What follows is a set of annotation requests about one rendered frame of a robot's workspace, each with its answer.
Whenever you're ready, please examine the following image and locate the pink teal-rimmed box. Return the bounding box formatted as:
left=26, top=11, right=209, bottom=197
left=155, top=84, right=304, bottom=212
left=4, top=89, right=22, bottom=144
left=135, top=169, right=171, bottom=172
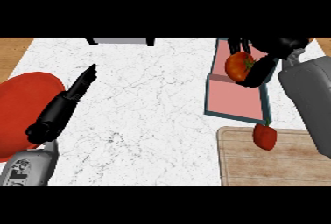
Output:
left=202, top=38, right=280, bottom=126

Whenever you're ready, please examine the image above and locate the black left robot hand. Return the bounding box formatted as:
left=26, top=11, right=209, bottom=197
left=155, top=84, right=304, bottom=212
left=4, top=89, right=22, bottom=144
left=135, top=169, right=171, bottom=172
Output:
left=25, top=63, right=98, bottom=144

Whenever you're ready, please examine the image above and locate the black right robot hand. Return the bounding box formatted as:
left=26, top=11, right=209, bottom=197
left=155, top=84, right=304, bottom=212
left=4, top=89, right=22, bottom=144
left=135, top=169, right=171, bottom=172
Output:
left=226, top=37, right=310, bottom=88

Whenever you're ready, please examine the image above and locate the red bell pepper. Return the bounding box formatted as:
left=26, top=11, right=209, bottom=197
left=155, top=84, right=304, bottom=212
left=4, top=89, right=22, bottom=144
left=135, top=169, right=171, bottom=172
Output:
left=252, top=117, right=277, bottom=151

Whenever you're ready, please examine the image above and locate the red tomato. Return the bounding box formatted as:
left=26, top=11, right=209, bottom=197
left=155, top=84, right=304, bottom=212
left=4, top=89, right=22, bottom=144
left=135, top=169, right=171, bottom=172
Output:
left=223, top=51, right=255, bottom=82

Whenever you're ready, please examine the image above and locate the grey black-legged appliance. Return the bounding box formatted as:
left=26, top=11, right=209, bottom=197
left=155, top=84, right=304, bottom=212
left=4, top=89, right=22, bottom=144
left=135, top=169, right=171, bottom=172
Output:
left=84, top=37, right=156, bottom=47

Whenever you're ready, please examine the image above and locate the wooden cutting board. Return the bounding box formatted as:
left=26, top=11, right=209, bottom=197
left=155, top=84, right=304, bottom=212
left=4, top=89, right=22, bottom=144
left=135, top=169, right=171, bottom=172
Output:
left=215, top=125, right=331, bottom=187

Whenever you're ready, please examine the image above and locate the red round plate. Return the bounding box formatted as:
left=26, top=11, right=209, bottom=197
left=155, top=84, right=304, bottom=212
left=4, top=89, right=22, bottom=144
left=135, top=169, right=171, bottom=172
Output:
left=0, top=72, right=67, bottom=163

